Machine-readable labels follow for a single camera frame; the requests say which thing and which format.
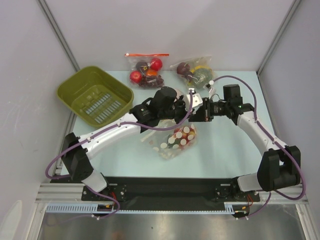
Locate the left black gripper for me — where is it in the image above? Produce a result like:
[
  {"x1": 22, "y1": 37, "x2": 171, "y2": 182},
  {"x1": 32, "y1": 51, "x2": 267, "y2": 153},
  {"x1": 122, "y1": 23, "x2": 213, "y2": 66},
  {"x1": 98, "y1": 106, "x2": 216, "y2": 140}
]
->
[{"x1": 158, "y1": 95, "x2": 194, "y2": 126}]

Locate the polka dot strawberry bag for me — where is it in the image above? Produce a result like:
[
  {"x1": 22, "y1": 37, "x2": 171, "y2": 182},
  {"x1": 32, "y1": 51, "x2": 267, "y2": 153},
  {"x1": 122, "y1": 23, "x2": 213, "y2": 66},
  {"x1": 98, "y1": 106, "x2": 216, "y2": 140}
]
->
[{"x1": 140, "y1": 120, "x2": 198, "y2": 160}]

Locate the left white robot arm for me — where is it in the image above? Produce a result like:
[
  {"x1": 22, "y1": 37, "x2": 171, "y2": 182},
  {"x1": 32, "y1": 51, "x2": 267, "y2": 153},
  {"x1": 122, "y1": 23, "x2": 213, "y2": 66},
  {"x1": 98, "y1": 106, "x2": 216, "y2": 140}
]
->
[{"x1": 61, "y1": 86, "x2": 201, "y2": 200}]

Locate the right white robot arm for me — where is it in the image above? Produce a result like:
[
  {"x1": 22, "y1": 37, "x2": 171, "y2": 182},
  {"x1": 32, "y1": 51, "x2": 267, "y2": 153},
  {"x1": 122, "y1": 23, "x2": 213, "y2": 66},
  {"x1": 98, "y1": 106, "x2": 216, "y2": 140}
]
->
[{"x1": 188, "y1": 84, "x2": 301, "y2": 201}]

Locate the clear bag with melon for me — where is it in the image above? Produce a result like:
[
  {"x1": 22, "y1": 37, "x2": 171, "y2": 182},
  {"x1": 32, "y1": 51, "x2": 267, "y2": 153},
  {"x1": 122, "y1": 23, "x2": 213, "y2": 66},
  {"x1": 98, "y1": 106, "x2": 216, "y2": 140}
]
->
[{"x1": 169, "y1": 55, "x2": 216, "y2": 89}]

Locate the red zip fruit bag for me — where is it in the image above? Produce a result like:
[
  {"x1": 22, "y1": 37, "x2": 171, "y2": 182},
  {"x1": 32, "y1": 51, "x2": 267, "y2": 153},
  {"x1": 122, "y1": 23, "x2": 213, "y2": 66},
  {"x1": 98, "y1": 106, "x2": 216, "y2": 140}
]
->
[{"x1": 124, "y1": 52, "x2": 170, "y2": 90}]

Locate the olive green plastic basket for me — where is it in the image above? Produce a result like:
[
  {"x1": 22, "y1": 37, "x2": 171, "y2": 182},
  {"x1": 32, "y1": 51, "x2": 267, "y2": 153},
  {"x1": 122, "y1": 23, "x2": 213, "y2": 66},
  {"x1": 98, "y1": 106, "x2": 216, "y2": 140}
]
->
[{"x1": 56, "y1": 66, "x2": 134, "y2": 128}]

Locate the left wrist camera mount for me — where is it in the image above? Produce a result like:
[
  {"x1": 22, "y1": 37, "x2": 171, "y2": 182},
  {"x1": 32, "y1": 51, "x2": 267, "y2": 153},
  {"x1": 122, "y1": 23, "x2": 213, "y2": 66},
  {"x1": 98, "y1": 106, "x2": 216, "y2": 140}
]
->
[{"x1": 186, "y1": 88, "x2": 203, "y2": 111}]

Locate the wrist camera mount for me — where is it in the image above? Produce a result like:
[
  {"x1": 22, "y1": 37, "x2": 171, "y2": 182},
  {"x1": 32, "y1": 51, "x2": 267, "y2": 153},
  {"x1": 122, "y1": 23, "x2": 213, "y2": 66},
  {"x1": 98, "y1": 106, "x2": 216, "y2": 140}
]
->
[
  {"x1": 205, "y1": 80, "x2": 216, "y2": 100},
  {"x1": 186, "y1": 88, "x2": 203, "y2": 111}
]

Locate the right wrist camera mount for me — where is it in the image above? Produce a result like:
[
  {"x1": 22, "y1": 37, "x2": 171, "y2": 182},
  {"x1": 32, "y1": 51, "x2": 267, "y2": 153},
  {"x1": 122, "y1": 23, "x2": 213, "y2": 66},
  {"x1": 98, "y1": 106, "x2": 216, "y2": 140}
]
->
[{"x1": 205, "y1": 80, "x2": 216, "y2": 100}]

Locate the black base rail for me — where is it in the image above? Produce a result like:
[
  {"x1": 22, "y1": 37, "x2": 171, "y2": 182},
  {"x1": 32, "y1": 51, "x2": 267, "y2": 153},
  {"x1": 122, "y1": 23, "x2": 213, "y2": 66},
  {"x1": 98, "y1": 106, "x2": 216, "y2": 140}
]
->
[{"x1": 49, "y1": 175, "x2": 261, "y2": 211}]

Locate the white cable duct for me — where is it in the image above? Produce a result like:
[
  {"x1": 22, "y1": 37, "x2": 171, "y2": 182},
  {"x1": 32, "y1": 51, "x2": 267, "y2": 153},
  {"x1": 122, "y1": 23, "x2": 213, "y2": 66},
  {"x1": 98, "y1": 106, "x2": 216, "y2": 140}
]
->
[{"x1": 45, "y1": 202, "x2": 250, "y2": 215}]

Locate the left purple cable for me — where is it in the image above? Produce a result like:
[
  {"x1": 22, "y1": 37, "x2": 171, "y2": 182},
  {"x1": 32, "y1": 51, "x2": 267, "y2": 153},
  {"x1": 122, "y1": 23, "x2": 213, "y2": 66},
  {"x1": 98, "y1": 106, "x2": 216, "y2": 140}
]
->
[{"x1": 44, "y1": 89, "x2": 195, "y2": 222}]

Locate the aluminium frame post right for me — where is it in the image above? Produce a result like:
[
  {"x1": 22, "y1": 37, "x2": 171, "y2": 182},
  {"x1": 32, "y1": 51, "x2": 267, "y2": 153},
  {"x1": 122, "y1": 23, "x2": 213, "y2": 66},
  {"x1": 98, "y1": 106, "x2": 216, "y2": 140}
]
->
[{"x1": 256, "y1": 0, "x2": 303, "y2": 77}]

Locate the aluminium frame post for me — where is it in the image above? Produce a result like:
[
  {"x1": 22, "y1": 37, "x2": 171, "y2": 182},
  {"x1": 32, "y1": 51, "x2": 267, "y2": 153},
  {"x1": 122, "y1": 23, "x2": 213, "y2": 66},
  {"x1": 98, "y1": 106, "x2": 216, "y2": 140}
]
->
[
  {"x1": 36, "y1": 0, "x2": 81, "y2": 72},
  {"x1": 256, "y1": 0, "x2": 303, "y2": 77}
]

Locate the aluminium frame post left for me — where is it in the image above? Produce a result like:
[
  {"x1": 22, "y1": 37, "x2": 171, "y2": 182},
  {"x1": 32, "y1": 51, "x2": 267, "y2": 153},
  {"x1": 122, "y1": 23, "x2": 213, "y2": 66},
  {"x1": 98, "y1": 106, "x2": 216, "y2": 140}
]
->
[{"x1": 36, "y1": 0, "x2": 81, "y2": 72}]

